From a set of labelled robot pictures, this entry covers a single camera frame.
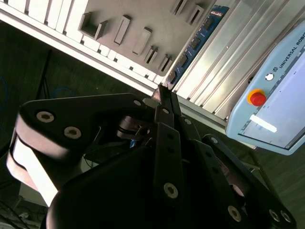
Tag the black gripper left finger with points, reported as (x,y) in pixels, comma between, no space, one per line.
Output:
(78,112)

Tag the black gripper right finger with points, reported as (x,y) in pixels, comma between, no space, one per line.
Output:
(214,167)

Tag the blue RAM stick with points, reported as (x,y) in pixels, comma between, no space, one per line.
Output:
(202,38)

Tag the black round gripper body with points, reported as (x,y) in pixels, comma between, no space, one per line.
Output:
(107,193)

